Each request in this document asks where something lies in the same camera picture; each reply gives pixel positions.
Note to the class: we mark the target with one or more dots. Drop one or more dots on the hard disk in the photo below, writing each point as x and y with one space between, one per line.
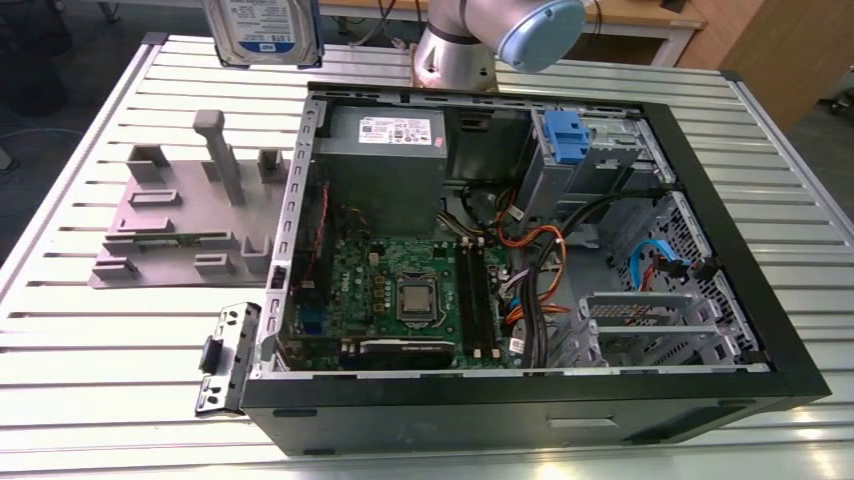
267 30

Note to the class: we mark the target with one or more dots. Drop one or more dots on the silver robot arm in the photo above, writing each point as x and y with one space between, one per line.
454 60

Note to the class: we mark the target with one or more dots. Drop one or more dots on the CPU socket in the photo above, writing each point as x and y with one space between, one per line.
419 276

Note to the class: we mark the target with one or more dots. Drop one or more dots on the green motherboard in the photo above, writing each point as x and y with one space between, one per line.
363 260

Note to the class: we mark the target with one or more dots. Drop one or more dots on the silver CPU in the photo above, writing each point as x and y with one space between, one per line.
419 300

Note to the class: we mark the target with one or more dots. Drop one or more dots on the grey power supply unit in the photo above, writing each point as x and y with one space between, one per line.
381 190

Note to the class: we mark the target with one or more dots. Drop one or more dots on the black RAM slot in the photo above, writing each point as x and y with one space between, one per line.
489 300
469 300

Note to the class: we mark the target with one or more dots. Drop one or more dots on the black graphics card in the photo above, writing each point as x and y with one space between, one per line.
407 350

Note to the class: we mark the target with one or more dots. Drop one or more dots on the blue plastic drive latch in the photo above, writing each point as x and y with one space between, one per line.
568 145

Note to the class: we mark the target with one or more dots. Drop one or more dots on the metal optical drive cage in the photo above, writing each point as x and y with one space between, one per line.
601 165

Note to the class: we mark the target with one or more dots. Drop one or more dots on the grey parts rack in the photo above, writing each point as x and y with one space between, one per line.
187 220

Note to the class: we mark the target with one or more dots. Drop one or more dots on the black open PC case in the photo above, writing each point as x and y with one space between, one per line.
534 415

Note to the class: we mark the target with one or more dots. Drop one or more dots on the green RAM stick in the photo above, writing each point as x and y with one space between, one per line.
167 240

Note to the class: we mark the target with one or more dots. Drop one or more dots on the wooden cabinet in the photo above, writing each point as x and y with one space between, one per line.
768 50

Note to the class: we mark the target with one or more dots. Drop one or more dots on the metal slot retention bracket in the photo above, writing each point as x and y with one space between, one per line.
230 325

